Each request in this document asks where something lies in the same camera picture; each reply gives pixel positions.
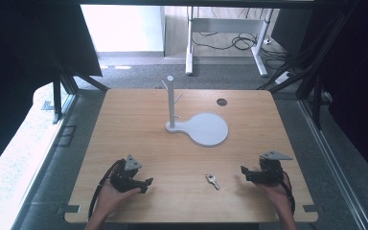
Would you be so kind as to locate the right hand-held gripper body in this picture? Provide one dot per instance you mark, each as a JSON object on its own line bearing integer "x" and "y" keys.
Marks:
{"x": 270, "y": 171}

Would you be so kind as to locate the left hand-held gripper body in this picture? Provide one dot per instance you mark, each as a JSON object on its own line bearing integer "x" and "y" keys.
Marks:
{"x": 124, "y": 179}

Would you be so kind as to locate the person's left hand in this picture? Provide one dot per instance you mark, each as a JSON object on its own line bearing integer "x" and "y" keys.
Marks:
{"x": 111, "y": 198}

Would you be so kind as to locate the person's right hand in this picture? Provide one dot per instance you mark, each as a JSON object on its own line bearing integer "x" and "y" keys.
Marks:
{"x": 276, "y": 195}

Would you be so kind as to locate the silver key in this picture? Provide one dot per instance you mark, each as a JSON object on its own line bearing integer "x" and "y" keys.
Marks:
{"x": 212, "y": 180}

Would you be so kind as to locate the white key holder stand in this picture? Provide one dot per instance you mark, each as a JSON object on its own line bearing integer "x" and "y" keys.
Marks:
{"x": 204, "y": 127}

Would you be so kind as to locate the dark floor outlet cover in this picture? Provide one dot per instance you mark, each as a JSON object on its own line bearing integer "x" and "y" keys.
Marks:
{"x": 67, "y": 135}

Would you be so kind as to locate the white power strip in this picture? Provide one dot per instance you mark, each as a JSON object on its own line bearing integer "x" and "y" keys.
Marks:
{"x": 283, "y": 77}

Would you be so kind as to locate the black metal stand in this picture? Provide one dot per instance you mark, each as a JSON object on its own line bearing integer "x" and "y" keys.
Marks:
{"x": 310, "y": 70}
{"x": 64, "y": 83}

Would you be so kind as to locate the black curtain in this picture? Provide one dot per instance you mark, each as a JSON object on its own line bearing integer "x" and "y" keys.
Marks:
{"x": 357, "y": 80}
{"x": 22, "y": 64}

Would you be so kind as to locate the aluminium floor rail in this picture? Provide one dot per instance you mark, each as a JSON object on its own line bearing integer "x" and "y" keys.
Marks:
{"x": 332, "y": 166}

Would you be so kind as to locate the white desk frame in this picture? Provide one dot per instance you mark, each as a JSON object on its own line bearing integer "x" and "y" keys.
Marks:
{"x": 226, "y": 25}

